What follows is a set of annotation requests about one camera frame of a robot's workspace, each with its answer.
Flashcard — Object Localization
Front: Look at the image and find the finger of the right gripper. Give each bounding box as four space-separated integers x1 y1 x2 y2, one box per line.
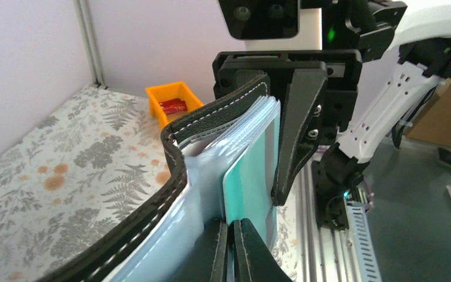
233 69 268 92
271 61 327 206

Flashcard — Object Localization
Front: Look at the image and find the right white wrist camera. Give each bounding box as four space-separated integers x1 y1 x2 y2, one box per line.
218 0 331 51

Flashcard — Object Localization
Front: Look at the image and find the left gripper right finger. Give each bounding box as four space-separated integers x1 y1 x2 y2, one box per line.
231 219 292 282

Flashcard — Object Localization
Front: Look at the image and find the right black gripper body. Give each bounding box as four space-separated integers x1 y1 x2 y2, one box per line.
213 49 363 145

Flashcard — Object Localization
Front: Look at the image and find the aluminium rail frame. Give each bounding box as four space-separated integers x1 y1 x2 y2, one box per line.
293 153 382 281

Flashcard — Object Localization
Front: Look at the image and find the red card in bin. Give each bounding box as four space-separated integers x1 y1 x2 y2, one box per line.
159 98 188 115

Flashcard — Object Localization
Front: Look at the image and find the orange bin right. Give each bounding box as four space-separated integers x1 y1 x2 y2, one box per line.
146 81 204 129

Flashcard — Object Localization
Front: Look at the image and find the floral patterned table mat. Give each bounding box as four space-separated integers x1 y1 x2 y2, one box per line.
0 85 300 282

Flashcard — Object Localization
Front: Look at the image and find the black card holder wallet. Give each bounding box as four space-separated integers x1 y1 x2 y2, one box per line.
40 76 270 281

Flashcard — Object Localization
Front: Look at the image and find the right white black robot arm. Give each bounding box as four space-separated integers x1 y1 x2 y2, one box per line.
213 1 451 228

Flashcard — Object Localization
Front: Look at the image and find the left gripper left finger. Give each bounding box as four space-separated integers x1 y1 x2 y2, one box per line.
170 219 228 282

